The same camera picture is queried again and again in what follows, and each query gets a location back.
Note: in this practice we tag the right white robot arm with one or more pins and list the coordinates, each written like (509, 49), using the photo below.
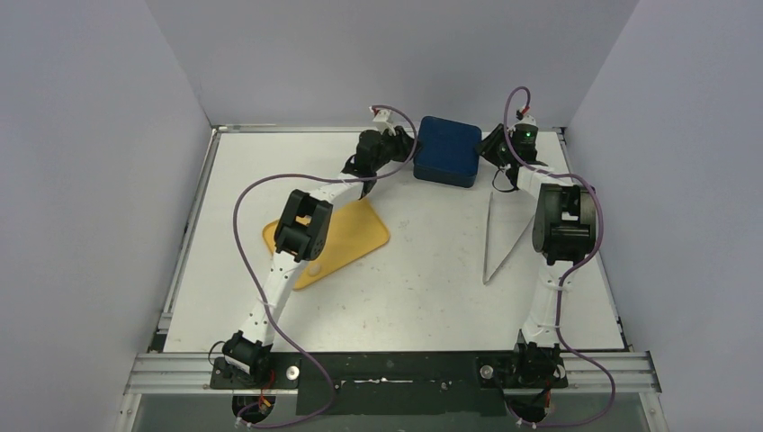
(563, 230)

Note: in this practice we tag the metal serving tongs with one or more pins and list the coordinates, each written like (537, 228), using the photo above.
(500, 242)

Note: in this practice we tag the dark blue box lid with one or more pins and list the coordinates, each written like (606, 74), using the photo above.
(447, 155)

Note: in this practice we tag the yellow plastic tray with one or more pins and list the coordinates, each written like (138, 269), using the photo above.
(355, 231)

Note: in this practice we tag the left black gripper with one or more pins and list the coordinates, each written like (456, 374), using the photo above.
(403, 144)

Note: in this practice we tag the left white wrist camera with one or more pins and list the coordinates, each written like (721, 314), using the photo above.
(383, 121)

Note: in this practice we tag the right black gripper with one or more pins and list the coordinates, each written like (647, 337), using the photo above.
(493, 148)

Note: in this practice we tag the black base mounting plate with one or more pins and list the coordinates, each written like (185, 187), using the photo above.
(407, 384)

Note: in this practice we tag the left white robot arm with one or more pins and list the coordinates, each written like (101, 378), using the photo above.
(300, 237)

